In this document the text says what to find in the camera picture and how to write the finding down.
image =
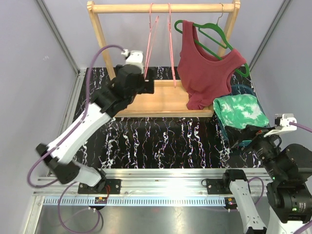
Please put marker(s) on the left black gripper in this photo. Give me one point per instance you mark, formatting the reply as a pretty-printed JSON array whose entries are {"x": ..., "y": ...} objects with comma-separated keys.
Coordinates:
[{"x": 146, "y": 87}]

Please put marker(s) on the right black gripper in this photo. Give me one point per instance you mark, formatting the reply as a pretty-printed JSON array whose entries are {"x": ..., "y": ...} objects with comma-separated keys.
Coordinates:
[{"x": 237, "y": 134}]

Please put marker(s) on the green tie-dye trousers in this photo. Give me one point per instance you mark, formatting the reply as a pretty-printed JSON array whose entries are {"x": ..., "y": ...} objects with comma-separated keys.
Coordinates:
[{"x": 238, "y": 111}]

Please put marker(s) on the pink wire hanger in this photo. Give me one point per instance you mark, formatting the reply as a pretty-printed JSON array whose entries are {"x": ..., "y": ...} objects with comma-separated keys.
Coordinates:
[
  {"x": 151, "y": 38},
  {"x": 171, "y": 46}
]

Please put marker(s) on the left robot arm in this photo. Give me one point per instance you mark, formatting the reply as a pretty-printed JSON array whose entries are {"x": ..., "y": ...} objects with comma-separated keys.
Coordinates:
[{"x": 107, "y": 102}]

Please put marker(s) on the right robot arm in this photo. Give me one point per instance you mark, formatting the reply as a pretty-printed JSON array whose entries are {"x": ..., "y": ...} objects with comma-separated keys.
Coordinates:
[{"x": 288, "y": 196}]

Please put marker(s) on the wooden clothes rack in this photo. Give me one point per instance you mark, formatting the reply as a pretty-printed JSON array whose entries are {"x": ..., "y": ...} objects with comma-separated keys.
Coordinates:
[{"x": 169, "y": 98}]

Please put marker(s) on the teal transparent plastic basin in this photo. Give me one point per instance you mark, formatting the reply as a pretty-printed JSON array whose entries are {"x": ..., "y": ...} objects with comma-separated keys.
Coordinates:
[{"x": 237, "y": 90}]

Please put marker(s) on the maroon tank top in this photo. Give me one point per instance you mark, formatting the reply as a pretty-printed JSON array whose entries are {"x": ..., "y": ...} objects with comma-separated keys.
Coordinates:
[{"x": 203, "y": 76}]

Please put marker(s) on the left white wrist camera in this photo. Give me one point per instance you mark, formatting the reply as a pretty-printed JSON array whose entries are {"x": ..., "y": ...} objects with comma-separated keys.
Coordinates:
[{"x": 134, "y": 57}]

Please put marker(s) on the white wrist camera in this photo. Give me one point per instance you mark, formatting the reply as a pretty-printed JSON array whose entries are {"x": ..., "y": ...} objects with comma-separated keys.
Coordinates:
[
  {"x": 283, "y": 123},
  {"x": 134, "y": 57}
]

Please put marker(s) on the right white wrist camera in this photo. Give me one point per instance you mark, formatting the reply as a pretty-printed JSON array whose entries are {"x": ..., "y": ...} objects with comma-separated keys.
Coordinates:
[{"x": 283, "y": 123}]

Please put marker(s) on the aluminium mounting rail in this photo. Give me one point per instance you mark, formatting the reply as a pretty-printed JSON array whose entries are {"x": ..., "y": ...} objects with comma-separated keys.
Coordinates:
[{"x": 142, "y": 187}]

